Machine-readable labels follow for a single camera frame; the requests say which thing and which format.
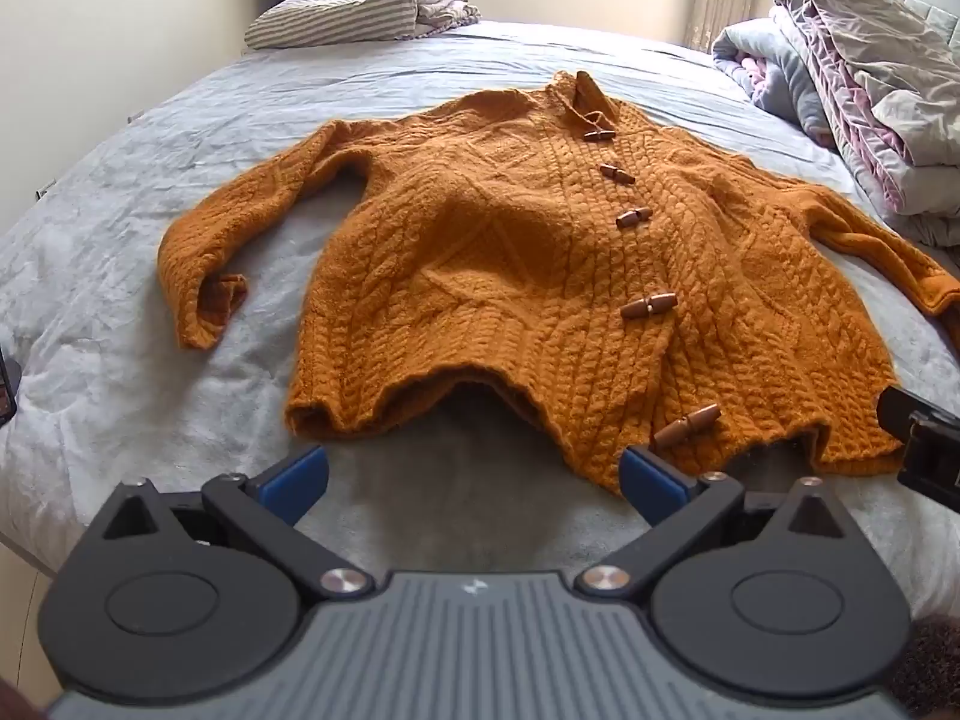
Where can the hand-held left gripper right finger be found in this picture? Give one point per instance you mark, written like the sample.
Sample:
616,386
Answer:
651,486

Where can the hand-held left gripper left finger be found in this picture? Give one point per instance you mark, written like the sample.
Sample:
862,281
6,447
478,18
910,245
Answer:
301,477

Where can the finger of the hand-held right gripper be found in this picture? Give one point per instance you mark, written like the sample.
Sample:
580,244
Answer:
926,439

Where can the orange knit cardigan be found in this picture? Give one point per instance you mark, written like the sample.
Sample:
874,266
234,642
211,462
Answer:
525,262

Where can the dark brown fuzzy cloth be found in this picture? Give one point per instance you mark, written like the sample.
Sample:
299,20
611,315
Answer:
930,671

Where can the bed with grey sheet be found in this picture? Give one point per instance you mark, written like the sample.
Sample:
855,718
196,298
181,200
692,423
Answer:
112,255

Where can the dark object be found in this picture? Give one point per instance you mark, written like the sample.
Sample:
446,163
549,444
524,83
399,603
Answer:
7,386

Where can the grey and pink quilt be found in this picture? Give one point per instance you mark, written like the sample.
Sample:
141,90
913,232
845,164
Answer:
870,67

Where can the blue-grey fleece blanket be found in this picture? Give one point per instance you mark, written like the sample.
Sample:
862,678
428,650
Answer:
769,75

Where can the striped pillow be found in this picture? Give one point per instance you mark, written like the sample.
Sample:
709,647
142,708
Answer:
334,15

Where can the folded floral quilt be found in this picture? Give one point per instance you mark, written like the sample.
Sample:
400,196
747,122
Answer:
442,6

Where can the wall socket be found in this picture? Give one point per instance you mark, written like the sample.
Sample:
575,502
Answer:
46,186

